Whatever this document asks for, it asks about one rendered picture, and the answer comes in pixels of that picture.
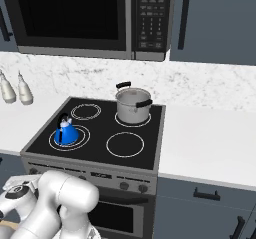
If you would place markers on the slate blue wall cupboard door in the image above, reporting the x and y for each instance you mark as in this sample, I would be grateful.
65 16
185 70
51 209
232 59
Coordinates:
6 44
220 23

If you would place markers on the black and steel microwave oven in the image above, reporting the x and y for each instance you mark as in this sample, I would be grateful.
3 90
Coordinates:
73 16

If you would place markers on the slate blue base cupboard door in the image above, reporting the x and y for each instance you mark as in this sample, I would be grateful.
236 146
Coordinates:
193 223
250 221

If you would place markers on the round grey stove knob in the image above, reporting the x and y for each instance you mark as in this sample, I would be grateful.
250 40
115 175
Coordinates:
33 171
124 186
143 188
82 177

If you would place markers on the black oven door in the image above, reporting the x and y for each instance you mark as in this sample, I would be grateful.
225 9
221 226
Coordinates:
133 218

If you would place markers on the pale grey bottle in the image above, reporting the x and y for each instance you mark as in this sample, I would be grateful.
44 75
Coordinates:
25 93
7 91

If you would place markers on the slate blue drawer front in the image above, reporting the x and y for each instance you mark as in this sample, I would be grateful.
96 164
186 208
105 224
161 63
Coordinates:
11 166
233 196

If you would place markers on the black hob stove with oven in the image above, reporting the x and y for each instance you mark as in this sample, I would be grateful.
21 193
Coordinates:
100 139

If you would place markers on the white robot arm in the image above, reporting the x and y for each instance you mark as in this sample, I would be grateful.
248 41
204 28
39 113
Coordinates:
63 196

